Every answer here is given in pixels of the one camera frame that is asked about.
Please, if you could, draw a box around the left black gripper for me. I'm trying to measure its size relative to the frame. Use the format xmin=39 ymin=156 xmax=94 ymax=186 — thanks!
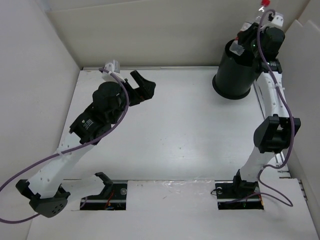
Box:
xmin=109 ymin=71 xmax=156 ymax=125

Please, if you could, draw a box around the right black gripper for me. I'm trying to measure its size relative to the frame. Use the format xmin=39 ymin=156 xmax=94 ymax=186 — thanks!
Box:
xmin=237 ymin=22 xmax=267 ymax=58

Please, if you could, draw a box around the clear bottle red label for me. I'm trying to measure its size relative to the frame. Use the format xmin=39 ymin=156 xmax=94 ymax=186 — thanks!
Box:
xmin=229 ymin=0 xmax=271 ymax=56

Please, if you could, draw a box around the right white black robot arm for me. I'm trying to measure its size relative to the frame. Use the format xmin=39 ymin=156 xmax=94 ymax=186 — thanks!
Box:
xmin=231 ymin=23 xmax=301 ymax=199

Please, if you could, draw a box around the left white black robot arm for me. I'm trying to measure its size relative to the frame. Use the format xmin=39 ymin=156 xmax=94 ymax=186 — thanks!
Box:
xmin=15 ymin=69 xmax=156 ymax=218

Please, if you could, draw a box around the black cylindrical bin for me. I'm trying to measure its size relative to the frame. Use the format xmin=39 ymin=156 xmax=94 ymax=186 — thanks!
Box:
xmin=212 ymin=40 xmax=256 ymax=100

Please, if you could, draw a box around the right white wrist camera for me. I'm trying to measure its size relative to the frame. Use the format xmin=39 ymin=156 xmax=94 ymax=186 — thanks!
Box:
xmin=267 ymin=13 xmax=284 ymax=29

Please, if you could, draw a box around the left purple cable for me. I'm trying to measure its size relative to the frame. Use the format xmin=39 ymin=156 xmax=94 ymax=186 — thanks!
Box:
xmin=0 ymin=67 xmax=130 ymax=224

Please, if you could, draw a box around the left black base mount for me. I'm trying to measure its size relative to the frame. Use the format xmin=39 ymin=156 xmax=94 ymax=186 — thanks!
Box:
xmin=79 ymin=172 xmax=128 ymax=211

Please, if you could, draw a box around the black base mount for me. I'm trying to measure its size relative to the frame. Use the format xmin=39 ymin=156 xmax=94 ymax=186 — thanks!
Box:
xmin=211 ymin=180 xmax=264 ymax=210
xmin=79 ymin=172 xmax=128 ymax=211

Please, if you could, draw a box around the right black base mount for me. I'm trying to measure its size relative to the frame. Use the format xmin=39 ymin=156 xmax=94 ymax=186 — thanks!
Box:
xmin=211 ymin=180 xmax=264 ymax=210

